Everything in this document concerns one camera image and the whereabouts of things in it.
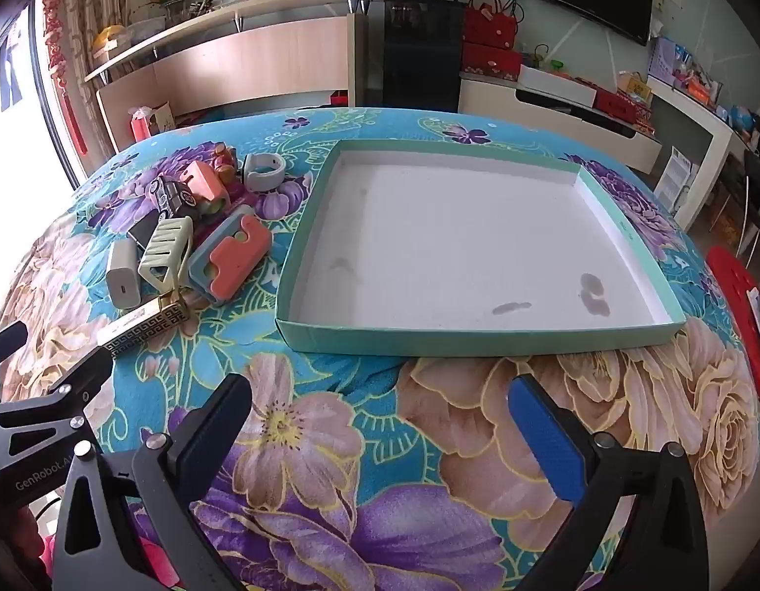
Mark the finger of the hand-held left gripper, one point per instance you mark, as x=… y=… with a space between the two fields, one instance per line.
x=7 y=345
x=84 y=375

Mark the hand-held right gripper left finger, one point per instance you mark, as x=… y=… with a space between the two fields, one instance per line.
x=216 y=431

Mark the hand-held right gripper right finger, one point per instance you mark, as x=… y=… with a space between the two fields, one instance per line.
x=543 y=437

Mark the gold patterned lighter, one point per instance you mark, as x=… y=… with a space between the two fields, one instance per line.
x=143 y=323

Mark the white power adapter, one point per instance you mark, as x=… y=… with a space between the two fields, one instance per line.
x=122 y=274

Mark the cream hair claw clip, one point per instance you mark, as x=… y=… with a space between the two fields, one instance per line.
x=164 y=252

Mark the coral and blue plastic toy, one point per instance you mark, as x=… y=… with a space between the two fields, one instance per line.
x=232 y=258

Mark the black toy car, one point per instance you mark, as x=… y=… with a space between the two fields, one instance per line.
x=176 y=197

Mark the green shallow cardboard box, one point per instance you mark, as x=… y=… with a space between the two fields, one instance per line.
x=453 y=246

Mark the orange plastic toy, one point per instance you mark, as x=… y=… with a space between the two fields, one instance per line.
x=204 y=181

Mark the red plastic stool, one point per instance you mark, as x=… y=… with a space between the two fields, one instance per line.
x=740 y=301

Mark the brown and pink pup figure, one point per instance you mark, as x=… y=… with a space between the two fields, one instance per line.
x=224 y=160

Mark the white smartwatch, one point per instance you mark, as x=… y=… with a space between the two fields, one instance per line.
x=263 y=175

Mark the hanging dark clothes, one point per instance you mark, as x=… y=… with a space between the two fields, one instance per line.
x=7 y=74

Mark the white small drawer unit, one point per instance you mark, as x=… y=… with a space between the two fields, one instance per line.
x=676 y=177

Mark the red hanging knot ornament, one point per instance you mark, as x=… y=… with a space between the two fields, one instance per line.
x=61 y=55

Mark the yellow round container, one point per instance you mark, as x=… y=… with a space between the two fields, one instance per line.
x=111 y=38

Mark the white TV cabinet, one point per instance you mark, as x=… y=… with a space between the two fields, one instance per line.
x=509 y=104

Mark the red patterned flat box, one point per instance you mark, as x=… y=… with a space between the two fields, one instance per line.
x=623 y=108

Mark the patterned curtain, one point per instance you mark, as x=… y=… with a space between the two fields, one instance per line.
x=102 y=6

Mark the white flat box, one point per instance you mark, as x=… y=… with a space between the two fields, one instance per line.
x=555 y=85

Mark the wooden shelf counter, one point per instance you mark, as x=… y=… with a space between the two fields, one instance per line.
x=244 y=61

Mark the white desk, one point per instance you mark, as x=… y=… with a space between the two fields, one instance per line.
x=712 y=117

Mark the red gift box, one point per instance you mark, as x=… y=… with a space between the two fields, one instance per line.
x=492 y=61

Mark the black water dispenser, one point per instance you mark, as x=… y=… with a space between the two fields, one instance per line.
x=423 y=55

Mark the red handbag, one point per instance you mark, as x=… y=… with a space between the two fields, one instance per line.
x=490 y=24

